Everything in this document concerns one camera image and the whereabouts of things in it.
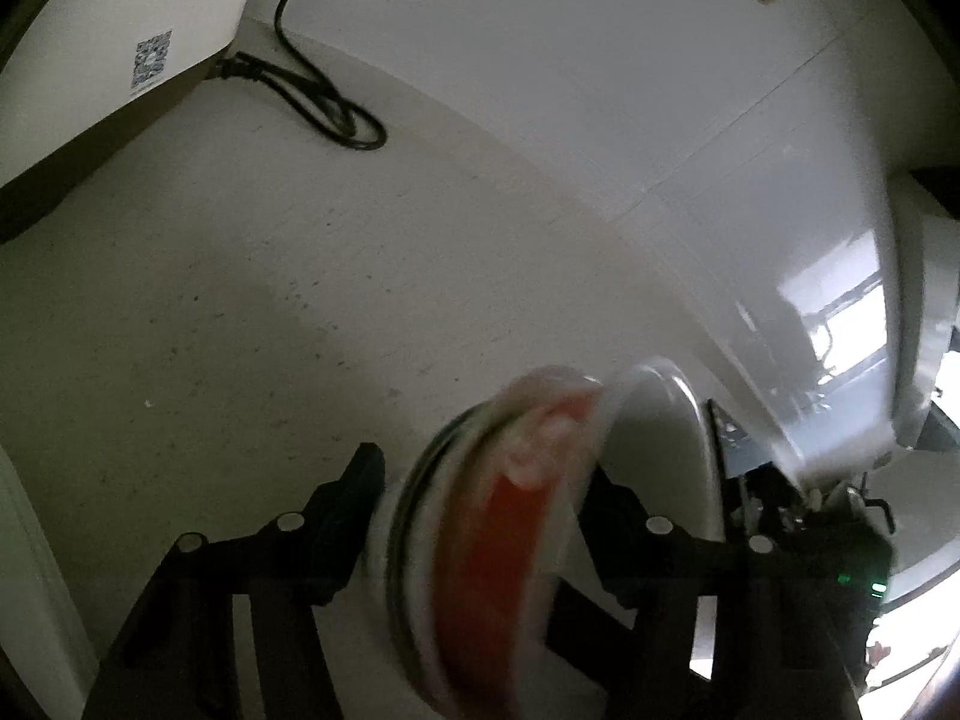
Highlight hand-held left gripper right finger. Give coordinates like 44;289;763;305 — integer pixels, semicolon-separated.
544;465;863;720

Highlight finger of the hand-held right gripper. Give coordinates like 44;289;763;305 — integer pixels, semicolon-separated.
731;469;807;535

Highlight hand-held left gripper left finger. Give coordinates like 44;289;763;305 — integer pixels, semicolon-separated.
82;442;387;720

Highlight orange and white bowl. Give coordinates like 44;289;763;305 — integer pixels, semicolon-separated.
431;366;608;713

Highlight white rice cooker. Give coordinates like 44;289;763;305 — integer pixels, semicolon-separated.
0;0;275;241

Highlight black power cable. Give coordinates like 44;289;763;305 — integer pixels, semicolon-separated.
214;0;388;151

